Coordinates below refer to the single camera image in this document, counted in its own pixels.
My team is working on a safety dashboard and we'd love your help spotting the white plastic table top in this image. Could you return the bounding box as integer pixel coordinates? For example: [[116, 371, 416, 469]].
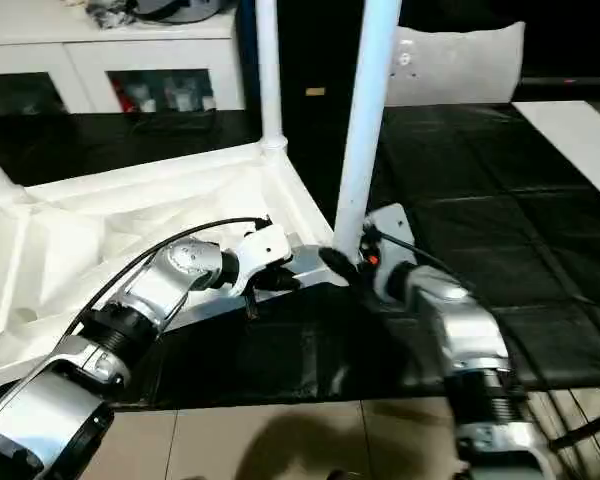
[[0, 138, 353, 401]]

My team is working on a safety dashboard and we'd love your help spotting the black cabinet with gold label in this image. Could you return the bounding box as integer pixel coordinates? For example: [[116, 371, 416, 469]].
[[238, 0, 600, 109]]

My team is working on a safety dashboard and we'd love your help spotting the grey cushion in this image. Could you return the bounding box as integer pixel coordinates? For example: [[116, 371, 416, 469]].
[[384, 22, 527, 107]]

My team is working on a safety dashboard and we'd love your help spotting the white flat board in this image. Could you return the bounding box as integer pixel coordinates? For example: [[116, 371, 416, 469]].
[[512, 100, 600, 213]]

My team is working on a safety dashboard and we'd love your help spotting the black stand leg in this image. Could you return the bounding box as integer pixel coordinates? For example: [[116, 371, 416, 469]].
[[550, 412, 600, 449]]

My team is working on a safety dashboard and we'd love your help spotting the dark round appliance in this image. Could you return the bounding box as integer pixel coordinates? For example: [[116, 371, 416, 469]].
[[85, 0, 239, 25]]

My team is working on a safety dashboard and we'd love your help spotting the white glass-door cabinet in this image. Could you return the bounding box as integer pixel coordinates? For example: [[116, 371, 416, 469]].
[[0, 0, 247, 113]]

